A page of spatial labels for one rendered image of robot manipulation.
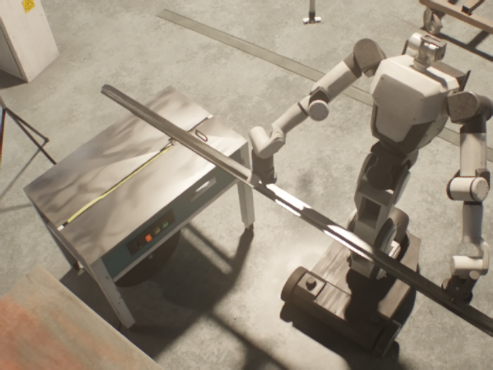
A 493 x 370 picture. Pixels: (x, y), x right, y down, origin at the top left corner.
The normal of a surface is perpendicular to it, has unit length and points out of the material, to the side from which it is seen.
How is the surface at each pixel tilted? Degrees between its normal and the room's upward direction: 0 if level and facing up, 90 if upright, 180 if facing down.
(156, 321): 0
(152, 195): 0
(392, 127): 66
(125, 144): 0
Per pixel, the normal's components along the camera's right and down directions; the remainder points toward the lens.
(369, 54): -0.39, -0.05
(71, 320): -0.04, -0.61
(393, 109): -0.68, 0.27
